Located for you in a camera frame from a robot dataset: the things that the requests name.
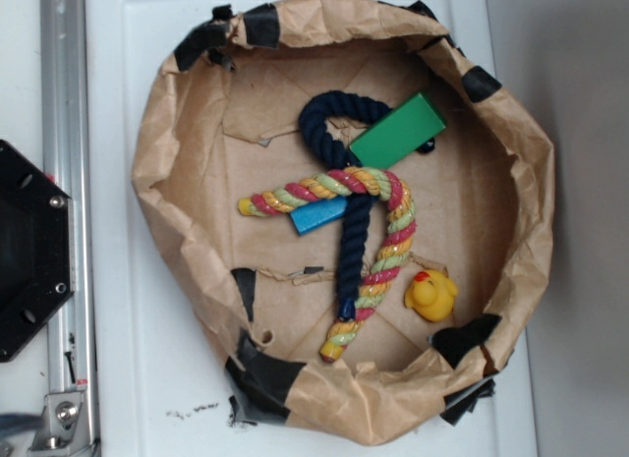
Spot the yellow rubber duck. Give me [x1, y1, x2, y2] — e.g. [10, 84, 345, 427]
[404, 269, 459, 322]

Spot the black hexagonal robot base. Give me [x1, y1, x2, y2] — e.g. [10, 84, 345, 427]
[1, 141, 73, 363]

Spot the blue wooden block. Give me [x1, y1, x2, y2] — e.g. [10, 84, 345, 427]
[289, 197, 348, 236]

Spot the brown paper bag bowl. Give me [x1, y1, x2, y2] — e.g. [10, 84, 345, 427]
[132, 0, 554, 445]

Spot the green wooden block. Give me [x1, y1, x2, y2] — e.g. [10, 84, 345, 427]
[350, 92, 446, 169]

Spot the multicolour twisted rope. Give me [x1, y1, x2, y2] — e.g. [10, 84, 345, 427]
[237, 166, 418, 364]

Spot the dark navy twisted rope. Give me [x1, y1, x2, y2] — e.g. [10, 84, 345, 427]
[298, 91, 396, 321]

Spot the aluminium extrusion rail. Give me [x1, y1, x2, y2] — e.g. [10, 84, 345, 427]
[40, 0, 97, 393]

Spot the metal corner bracket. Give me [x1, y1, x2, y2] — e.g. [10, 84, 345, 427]
[28, 391, 97, 456]

